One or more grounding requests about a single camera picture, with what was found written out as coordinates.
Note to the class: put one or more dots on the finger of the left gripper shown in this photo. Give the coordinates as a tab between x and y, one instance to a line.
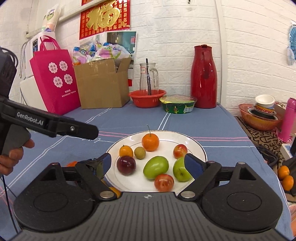
70	127

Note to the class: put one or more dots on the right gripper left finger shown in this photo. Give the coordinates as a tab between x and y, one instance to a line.
87	171

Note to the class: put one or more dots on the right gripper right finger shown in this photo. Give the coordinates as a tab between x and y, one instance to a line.
204	175

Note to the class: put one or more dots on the large orange mandarin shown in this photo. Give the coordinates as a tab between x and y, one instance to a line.
72	164

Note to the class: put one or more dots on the round green jujube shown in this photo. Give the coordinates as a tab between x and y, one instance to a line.
180	172

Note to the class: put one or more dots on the red-yellow small apple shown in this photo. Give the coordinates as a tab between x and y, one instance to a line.
179	151

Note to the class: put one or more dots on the dark plum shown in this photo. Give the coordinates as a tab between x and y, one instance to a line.
126	165

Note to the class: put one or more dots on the small yellow-orange citrus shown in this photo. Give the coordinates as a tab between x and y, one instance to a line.
116	191

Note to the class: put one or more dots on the small orange with leaf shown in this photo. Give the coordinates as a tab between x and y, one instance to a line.
125	151

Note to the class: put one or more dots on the red small apple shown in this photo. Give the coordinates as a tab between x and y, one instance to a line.
164	183

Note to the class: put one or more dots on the oblong green jujube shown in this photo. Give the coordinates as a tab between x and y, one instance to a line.
155	166

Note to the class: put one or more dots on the yellow-brown longan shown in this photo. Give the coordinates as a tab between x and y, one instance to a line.
140	153

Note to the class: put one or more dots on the stemmed orange mandarin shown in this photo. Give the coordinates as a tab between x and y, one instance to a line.
150	141

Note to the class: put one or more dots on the small longan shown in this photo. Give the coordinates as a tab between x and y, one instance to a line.
99	170

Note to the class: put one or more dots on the person left hand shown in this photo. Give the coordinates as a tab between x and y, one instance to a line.
7	162

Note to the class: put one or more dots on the white appliance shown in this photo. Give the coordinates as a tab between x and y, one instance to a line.
30	94

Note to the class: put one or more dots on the blue striped tablecloth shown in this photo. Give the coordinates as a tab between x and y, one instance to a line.
215	129

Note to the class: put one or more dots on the white round plate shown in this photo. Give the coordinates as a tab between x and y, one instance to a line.
137	182

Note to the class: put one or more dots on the brown cardboard box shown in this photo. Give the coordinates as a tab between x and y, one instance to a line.
103	85

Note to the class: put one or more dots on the pink tote bag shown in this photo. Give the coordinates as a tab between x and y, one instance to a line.
54	74

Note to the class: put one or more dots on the green foil bowl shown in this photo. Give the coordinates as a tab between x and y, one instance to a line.
178	104

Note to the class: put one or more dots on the floral cloth bundle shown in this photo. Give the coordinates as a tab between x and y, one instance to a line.
95	51

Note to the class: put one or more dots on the orange on side shelf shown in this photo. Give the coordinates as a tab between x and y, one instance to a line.
282	172

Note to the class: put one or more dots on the red plastic basket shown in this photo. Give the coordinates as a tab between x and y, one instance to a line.
141	99

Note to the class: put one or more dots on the brown wooden tray bowl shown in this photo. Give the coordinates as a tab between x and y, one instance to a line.
257	122

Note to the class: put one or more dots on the pink water bottle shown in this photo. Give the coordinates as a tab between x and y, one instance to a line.
288	121

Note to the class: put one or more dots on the glass pitcher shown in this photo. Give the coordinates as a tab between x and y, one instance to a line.
153	75

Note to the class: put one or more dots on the red thermos jug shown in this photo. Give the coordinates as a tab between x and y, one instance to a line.
204	77

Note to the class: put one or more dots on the red fu wall poster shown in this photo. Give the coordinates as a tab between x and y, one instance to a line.
108	16

